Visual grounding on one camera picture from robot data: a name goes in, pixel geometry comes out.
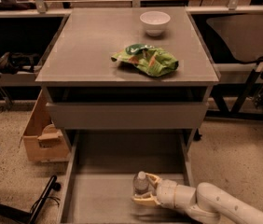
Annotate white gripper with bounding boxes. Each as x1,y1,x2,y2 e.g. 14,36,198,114
131,173,178,208

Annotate clear plastic water bottle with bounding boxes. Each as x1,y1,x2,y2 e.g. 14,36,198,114
133,171,149,195

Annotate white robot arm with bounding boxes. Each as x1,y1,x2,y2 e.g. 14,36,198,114
132,171,263,224

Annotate open middle drawer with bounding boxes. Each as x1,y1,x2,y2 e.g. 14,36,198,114
57,131,198,224

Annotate closed top drawer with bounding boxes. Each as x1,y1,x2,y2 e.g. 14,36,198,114
47,103,208,130

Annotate grey drawer cabinet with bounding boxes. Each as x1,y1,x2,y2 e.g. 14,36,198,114
35,6,221,154

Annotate cardboard box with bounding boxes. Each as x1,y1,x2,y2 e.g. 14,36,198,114
22,91,70,162

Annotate green chip bag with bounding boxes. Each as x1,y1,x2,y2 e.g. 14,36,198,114
111,44,179,77

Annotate black stand on floor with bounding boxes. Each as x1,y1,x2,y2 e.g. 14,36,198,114
0,175,62,224

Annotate white ceramic bowl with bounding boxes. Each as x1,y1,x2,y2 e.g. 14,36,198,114
140,11,171,36

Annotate black headphones on shelf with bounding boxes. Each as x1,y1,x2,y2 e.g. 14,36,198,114
0,52,40,75

